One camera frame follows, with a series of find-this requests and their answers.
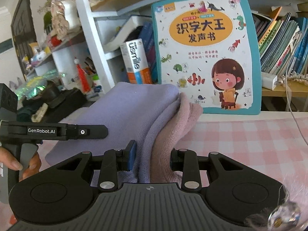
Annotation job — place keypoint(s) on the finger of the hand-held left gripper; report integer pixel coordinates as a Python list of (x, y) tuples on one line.
[(96, 131)]

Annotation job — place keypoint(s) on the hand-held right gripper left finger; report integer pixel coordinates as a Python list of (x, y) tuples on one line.
[(131, 156)]

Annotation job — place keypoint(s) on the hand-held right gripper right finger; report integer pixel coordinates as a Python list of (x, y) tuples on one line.
[(176, 160)]

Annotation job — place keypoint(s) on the purple and pink sweater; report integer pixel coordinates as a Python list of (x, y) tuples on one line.
[(125, 110)]

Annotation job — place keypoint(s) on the person's left hand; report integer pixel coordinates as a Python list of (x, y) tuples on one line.
[(12, 162)]

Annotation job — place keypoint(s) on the dark green cloth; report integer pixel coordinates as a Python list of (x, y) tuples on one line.
[(24, 110)]

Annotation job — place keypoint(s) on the white wristwatch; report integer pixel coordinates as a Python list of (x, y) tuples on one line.
[(41, 112)]

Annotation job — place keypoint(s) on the black box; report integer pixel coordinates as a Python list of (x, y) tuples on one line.
[(72, 98)]

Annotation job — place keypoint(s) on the white plastic jar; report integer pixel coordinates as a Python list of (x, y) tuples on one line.
[(96, 86)]

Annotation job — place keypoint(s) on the iridescent sequin cloth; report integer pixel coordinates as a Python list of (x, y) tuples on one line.
[(36, 84)]

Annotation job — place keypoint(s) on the red tassel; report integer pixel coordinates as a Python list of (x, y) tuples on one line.
[(84, 79)]

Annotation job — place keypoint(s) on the white orange toothpaste box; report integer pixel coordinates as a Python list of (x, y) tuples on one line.
[(134, 60)]

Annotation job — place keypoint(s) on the dark wooden door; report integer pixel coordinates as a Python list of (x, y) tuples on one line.
[(22, 41)]

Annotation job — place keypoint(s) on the white bookshelf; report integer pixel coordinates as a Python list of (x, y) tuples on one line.
[(92, 41)]

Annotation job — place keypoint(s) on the red white doll figurine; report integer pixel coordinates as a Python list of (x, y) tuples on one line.
[(57, 41)]

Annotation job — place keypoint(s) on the row of blue books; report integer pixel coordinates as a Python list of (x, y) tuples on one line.
[(148, 41)]

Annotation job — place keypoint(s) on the teal-bordered children's book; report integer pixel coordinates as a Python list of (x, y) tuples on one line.
[(204, 53)]

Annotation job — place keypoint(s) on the white charger plug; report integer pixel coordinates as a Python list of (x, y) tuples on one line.
[(269, 81)]

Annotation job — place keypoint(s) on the row of leaning thin books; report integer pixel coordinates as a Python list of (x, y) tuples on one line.
[(281, 45)]

